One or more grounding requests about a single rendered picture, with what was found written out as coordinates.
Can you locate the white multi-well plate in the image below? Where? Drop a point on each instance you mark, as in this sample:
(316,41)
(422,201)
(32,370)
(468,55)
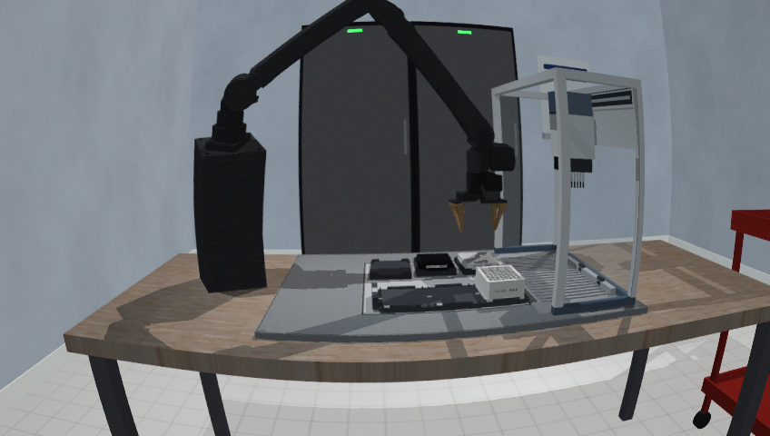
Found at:
(473,260)

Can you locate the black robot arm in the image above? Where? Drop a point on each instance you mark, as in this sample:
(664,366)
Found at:
(229,134)

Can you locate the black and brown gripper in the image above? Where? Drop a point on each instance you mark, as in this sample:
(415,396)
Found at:
(455,204)

